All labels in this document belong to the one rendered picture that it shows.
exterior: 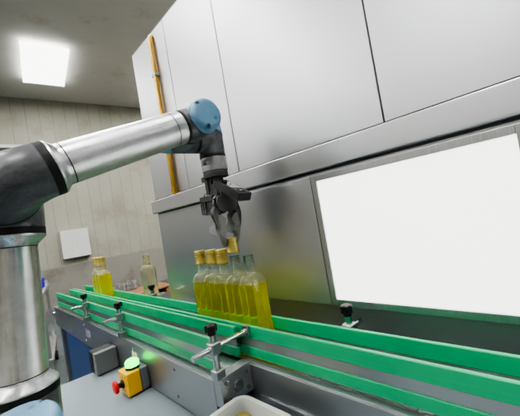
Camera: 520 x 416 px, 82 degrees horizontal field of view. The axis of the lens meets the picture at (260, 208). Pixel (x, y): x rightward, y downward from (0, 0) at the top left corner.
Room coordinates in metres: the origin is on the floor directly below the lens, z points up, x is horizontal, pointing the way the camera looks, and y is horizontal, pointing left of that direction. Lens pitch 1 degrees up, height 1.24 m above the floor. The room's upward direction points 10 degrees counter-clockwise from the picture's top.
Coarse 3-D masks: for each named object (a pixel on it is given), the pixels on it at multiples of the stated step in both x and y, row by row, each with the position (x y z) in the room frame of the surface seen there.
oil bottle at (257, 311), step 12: (252, 276) 0.78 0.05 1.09; (240, 288) 0.80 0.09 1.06; (252, 288) 0.77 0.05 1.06; (264, 288) 0.80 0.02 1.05; (252, 300) 0.77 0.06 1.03; (264, 300) 0.79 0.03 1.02; (252, 312) 0.78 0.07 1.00; (264, 312) 0.79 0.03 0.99; (252, 324) 0.78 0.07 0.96; (264, 324) 0.78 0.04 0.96
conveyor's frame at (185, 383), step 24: (72, 312) 1.69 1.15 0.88; (96, 336) 1.35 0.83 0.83; (120, 360) 1.16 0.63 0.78; (144, 360) 0.99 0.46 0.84; (168, 360) 0.86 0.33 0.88; (168, 384) 0.88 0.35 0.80; (192, 384) 0.78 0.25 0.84; (264, 384) 0.73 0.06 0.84; (288, 384) 0.67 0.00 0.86; (312, 384) 0.63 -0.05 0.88; (192, 408) 0.80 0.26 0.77; (216, 408) 0.71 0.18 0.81; (312, 408) 0.63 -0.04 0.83; (336, 408) 0.59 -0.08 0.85; (360, 408) 0.55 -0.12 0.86; (384, 408) 0.52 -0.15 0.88
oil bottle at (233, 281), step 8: (240, 272) 0.84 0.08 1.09; (232, 280) 0.82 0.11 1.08; (232, 288) 0.82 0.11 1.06; (232, 296) 0.83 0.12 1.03; (240, 296) 0.81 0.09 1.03; (232, 304) 0.83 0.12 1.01; (240, 304) 0.81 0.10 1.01; (232, 312) 0.84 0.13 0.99; (240, 312) 0.81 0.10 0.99; (232, 320) 0.84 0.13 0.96; (240, 320) 0.82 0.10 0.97
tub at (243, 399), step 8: (232, 400) 0.68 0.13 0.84; (240, 400) 0.68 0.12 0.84; (248, 400) 0.67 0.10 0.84; (256, 400) 0.66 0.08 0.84; (224, 408) 0.66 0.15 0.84; (232, 408) 0.67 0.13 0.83; (240, 408) 0.68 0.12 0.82; (248, 408) 0.67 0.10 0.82; (256, 408) 0.66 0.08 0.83; (264, 408) 0.64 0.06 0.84; (272, 408) 0.63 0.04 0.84
